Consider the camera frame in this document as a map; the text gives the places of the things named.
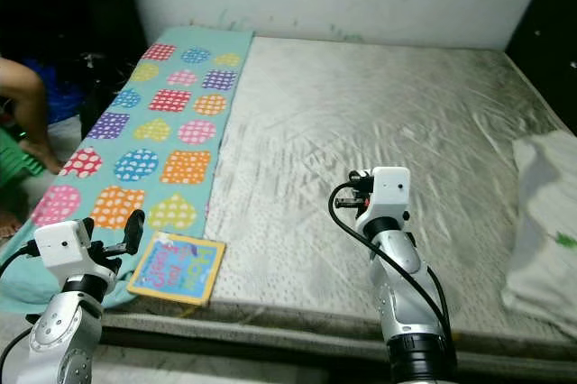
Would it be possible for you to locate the blue plastic container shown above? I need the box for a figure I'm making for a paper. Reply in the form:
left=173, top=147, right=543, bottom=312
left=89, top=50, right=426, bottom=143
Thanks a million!
left=36, top=59, right=87, bottom=123

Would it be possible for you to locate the white quilted mattress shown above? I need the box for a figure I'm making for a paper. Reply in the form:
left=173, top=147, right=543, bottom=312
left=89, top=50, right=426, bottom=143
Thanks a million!
left=45, top=28, right=577, bottom=358

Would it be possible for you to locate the black bag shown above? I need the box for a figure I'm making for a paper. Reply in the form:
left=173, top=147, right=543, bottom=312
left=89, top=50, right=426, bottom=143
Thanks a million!
left=79, top=52, right=136, bottom=160

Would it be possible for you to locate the dark bed base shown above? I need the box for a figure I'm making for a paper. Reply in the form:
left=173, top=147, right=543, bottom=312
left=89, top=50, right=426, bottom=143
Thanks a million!
left=95, top=312, right=577, bottom=384

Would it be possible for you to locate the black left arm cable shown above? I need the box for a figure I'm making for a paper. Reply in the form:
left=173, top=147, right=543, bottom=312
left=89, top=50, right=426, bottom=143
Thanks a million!
left=0, top=244, right=41, bottom=384

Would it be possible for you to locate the green plastic stool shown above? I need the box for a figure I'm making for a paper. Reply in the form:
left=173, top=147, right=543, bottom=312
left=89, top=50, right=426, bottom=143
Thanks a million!
left=0, top=127, right=50, bottom=179

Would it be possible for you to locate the teal blanket with colourful shapes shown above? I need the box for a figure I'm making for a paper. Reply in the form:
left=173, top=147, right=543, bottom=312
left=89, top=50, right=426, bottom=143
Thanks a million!
left=0, top=26, right=255, bottom=313

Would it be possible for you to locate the blue children's board book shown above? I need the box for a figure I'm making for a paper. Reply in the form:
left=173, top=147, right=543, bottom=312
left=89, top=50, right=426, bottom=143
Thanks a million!
left=126, top=231, right=226, bottom=306

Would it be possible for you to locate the white pillow with tree print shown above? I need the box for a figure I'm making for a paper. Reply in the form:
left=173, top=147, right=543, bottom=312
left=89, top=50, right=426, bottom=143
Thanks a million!
left=500, top=132, right=577, bottom=331

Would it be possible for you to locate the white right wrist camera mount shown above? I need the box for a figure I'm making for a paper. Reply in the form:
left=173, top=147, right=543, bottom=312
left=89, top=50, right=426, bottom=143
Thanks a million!
left=354, top=166, right=411, bottom=227

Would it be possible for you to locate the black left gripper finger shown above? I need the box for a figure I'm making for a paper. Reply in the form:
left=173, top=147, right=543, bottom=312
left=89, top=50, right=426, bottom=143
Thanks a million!
left=124, top=208, right=146, bottom=256

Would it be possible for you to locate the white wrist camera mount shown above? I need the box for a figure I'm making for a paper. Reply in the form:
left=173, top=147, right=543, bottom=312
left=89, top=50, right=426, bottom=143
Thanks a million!
left=354, top=166, right=411, bottom=227
left=33, top=219, right=114, bottom=281

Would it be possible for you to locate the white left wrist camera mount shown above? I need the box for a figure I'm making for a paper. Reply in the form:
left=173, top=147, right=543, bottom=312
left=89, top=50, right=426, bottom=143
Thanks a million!
left=33, top=219, right=114, bottom=281

